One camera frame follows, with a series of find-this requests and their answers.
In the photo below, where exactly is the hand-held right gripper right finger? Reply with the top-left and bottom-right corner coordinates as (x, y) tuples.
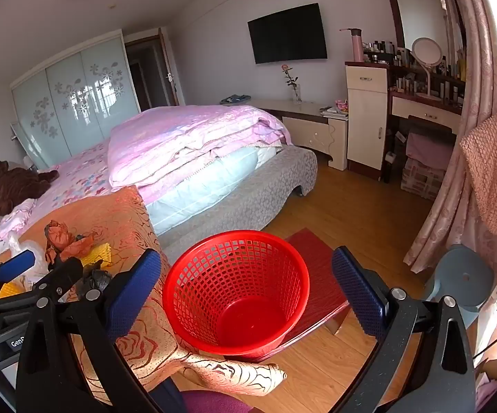
(331, 246), (476, 413)

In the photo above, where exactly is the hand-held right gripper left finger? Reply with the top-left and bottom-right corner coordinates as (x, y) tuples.
(15, 248), (163, 413)

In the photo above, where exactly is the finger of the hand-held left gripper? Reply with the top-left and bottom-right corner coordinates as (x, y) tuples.
(0, 257), (84, 310)
(0, 250), (37, 299)

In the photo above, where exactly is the white cloth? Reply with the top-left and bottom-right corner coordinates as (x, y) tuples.
(6, 231), (50, 287)

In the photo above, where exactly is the orange paper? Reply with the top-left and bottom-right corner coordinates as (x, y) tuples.
(44, 220), (103, 265)

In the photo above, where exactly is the black plastic bag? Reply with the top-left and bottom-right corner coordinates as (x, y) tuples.
(74, 268), (112, 298)

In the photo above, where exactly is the yellow knitted cloth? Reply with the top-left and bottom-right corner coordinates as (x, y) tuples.
(80, 242), (112, 267)

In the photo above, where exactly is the red plastic mesh basket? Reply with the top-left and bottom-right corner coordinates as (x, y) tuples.
(162, 230), (310, 357)

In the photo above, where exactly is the pink ruffled small quilt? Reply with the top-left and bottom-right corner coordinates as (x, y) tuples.
(0, 200), (37, 267)

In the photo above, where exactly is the orange rose-patterned tablecloth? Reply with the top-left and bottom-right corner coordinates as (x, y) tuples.
(0, 185), (288, 409)

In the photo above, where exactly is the large brown teddy bear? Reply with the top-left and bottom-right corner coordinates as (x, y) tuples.
(0, 160), (60, 216)

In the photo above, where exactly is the pink floral bed sheet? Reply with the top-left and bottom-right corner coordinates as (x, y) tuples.
(33, 140), (146, 220)

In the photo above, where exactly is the grey-blue plastic stool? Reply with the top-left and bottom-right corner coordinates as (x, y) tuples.
(423, 244), (495, 330)

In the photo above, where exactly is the light blue quilt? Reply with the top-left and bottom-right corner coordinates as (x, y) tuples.
(145, 146), (283, 236)

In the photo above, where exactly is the pink floral curtain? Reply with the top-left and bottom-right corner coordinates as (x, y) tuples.
(403, 0), (497, 274)

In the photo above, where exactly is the white patterned storage box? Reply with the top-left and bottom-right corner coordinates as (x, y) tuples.
(401, 157), (447, 201)

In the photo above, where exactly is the purple chair seat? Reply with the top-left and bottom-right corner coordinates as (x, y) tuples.
(179, 389), (253, 413)

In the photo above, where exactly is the grey upholstered bed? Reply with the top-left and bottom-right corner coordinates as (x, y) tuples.
(0, 144), (319, 263)

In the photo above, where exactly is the stool with purple cloth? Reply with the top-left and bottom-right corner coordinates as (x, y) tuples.
(405, 116), (455, 162)

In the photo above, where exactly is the folded pink duvet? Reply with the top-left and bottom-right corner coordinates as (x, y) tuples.
(107, 105), (294, 192)

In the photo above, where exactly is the cream tv cabinet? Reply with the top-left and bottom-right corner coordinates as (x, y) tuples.
(248, 98), (349, 171)

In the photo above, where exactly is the tall cream cabinet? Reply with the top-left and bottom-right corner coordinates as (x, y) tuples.
(345, 62), (390, 179)

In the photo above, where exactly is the frosted glass sliding wardrobe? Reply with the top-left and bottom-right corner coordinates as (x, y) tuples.
(11, 29), (141, 168)

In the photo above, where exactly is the dark wood dressing table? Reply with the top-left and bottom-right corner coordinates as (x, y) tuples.
(385, 0), (468, 138)

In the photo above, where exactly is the dark wooden door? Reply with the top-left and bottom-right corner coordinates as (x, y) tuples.
(124, 28), (185, 113)

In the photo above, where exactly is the row of cosmetic bottles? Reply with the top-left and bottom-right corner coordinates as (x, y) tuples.
(362, 40), (466, 105)

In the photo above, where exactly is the pink rose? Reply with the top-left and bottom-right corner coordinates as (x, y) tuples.
(281, 64), (299, 91)

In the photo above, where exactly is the pink water bottle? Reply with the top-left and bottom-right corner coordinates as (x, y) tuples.
(340, 28), (364, 63)

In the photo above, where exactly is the round white makeup mirror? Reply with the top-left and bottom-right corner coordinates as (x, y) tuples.
(411, 37), (445, 99)

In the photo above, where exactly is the black wall television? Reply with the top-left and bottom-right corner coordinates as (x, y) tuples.
(247, 2), (329, 65)

